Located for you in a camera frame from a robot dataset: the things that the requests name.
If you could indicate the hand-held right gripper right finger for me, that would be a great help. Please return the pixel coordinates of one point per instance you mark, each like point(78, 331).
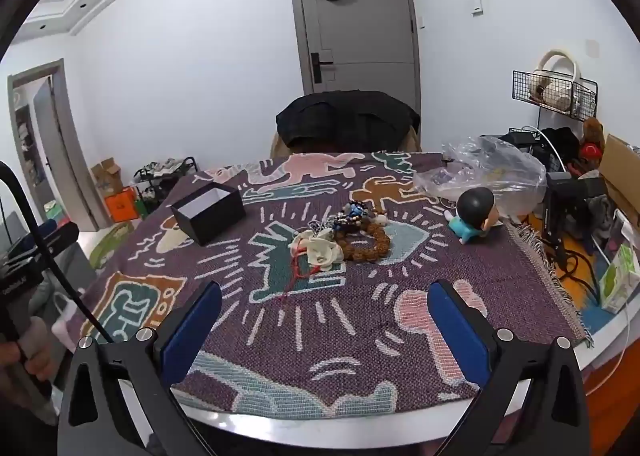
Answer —
point(457, 331)

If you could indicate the black cloth bundle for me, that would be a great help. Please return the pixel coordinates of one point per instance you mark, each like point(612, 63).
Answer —
point(560, 144)

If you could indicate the clear plastic bag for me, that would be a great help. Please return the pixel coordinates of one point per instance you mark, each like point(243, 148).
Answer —
point(500, 171)

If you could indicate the green floor mat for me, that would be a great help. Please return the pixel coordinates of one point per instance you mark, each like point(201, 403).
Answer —
point(110, 243)

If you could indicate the green and white carton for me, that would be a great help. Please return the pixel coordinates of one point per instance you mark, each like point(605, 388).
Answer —
point(617, 281)

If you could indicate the black door lock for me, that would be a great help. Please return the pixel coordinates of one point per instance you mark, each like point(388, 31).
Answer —
point(320, 67)

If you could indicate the black shoe rack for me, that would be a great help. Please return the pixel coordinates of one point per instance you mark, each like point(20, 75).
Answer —
point(165, 176)

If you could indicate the open cardboard box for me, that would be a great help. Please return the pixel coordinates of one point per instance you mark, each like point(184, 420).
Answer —
point(107, 179)

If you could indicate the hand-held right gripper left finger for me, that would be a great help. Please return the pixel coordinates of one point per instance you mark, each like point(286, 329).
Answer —
point(192, 331)

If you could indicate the orange box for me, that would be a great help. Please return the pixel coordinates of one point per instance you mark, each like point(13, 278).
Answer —
point(120, 206)

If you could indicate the black jewelry box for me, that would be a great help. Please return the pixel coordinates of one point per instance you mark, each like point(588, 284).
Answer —
point(220, 216)

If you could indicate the white headphones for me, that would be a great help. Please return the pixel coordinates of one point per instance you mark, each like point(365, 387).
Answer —
point(542, 59)

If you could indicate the person's left hand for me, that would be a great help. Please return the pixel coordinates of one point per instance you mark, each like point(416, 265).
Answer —
point(35, 363)

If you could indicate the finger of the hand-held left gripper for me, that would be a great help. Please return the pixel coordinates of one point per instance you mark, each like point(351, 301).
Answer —
point(55, 236)

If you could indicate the grey room door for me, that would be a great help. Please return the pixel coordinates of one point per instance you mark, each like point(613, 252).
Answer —
point(357, 36)

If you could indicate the grey side door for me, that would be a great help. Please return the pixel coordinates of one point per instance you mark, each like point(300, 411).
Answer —
point(65, 146)

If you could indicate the brown plush toy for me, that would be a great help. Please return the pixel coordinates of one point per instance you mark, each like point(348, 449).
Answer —
point(592, 129)

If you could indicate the black jacket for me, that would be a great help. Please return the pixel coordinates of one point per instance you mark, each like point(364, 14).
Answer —
point(345, 121)

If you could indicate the black stand device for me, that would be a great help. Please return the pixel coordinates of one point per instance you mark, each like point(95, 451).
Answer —
point(565, 201)

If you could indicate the large cardboard box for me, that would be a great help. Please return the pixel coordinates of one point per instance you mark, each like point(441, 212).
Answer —
point(617, 171)

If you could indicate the black-haired toy figure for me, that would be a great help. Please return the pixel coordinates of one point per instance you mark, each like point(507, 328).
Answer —
point(475, 208)

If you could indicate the printed blanket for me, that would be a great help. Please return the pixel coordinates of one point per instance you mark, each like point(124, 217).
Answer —
point(340, 306)

